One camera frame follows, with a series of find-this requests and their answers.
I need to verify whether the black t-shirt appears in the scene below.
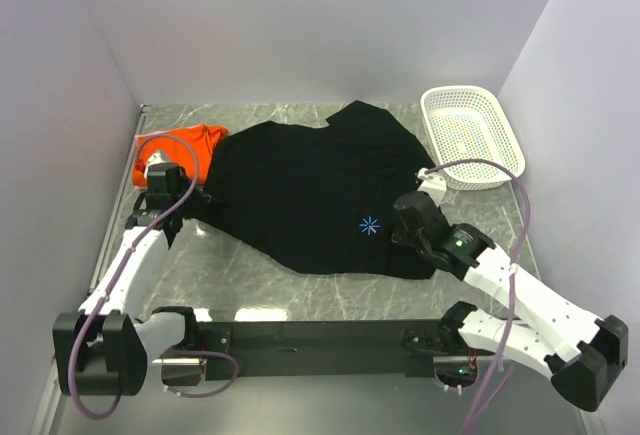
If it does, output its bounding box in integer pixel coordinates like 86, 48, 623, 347
196, 101, 435, 280

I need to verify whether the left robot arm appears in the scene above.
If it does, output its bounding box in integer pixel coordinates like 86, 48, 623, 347
52, 162, 206, 397

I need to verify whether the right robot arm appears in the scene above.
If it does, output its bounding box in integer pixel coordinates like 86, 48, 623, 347
394, 191, 629, 412

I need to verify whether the folded orange t-shirt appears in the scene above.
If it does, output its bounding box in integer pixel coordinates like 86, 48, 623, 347
131, 124, 229, 188

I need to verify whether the white perforated plastic basket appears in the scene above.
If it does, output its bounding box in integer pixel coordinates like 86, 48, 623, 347
420, 85, 526, 191

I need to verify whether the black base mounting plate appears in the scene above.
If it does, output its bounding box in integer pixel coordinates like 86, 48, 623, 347
159, 319, 481, 382

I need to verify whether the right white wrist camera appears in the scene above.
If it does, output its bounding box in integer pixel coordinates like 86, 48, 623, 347
417, 168, 447, 206

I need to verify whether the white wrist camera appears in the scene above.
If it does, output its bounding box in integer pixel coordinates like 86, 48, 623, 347
132, 150, 169, 186
417, 168, 447, 206

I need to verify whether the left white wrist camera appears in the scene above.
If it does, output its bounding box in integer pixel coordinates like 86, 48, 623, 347
132, 150, 169, 186

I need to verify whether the aluminium frame rail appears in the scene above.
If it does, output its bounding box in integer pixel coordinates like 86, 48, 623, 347
49, 318, 516, 371

